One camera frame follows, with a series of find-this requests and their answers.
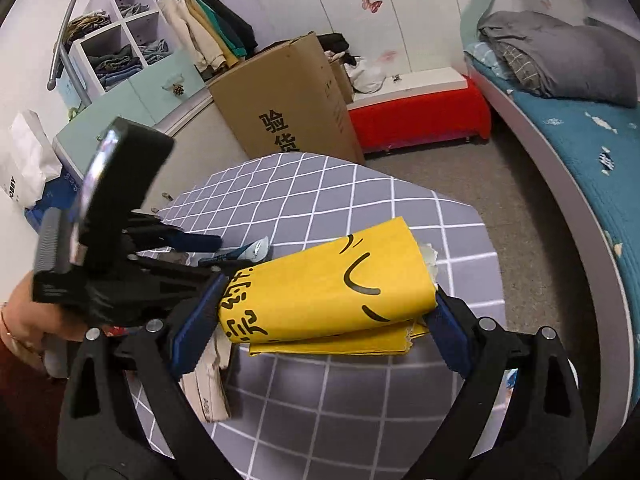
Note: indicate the person's left forearm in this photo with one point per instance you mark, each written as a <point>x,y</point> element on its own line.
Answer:
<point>20,410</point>

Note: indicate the blue silver wrapper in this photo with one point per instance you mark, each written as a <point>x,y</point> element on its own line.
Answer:
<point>252,251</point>

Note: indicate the white paper packet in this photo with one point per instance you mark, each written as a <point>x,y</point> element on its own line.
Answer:
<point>207,385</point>

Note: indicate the white paper bag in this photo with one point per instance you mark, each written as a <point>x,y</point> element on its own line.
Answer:
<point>30,160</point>

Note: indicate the pinecone drawer ornament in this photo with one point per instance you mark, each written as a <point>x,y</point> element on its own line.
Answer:
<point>178,89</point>

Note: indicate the pink butterfly sticker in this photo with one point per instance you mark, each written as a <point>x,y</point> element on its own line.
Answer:
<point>371,3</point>

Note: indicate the red wrapper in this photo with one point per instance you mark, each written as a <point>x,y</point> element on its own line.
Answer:
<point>116,331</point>

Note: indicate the dark blue folded clothes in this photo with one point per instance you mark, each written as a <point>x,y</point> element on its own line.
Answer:
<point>117,65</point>

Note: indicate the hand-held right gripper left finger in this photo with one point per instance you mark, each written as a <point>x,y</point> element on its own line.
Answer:
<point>200,325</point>

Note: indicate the grey metal stair railing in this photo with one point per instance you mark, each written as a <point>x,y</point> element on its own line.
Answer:
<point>62,45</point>

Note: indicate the cream hanging garment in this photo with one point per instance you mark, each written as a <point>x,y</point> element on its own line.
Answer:
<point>185,30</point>

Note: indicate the large cardboard box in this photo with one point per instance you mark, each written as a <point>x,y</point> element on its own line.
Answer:
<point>290,90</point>

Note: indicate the grey duvet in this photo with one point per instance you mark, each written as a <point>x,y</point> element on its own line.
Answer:
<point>565,55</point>

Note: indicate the blue bag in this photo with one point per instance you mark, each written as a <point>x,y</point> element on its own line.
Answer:
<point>50,205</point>

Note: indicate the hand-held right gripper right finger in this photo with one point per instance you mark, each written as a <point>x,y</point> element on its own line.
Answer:
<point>452,335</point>

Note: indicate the yellow paper bag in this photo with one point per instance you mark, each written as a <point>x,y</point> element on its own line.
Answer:
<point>310,295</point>

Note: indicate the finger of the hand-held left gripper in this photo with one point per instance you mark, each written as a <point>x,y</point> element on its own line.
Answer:
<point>190,280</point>
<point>195,242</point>

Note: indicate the light blue pillow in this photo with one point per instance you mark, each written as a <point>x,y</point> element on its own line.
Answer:
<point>482,56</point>

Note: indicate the white and mint stair cabinet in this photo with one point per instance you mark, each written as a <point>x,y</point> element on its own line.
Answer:
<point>150,80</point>

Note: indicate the mint and white bunk bed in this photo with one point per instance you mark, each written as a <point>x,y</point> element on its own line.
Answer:
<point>560,170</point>

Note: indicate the yellow hanging garment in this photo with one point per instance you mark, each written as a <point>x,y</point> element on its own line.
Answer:
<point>231,55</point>

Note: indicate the red bench with white top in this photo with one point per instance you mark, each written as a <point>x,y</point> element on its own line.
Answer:
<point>420,120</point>

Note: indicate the black cloth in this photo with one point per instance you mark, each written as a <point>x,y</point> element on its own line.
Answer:
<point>332,42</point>

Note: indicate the teal quilted mattress cover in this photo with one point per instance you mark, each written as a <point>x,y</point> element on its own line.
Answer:
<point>575,130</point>

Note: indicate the black hanging garment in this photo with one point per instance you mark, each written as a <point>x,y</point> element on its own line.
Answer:
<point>235,20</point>

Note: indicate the person's left hand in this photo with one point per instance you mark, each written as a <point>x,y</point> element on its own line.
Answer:
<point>30,315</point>

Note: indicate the green hanging garment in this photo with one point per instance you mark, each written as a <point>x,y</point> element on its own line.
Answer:
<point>225,30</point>

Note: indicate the blue grey folded clothes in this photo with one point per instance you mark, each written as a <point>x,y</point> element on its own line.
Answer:
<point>156,51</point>

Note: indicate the grey checked table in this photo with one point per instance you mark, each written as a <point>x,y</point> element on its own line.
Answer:
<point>325,195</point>

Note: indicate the olive folded clothes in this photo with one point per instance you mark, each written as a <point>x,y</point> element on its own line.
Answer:
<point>87,25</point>

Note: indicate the white plastic bag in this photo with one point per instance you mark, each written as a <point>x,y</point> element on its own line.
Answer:
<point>367,77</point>

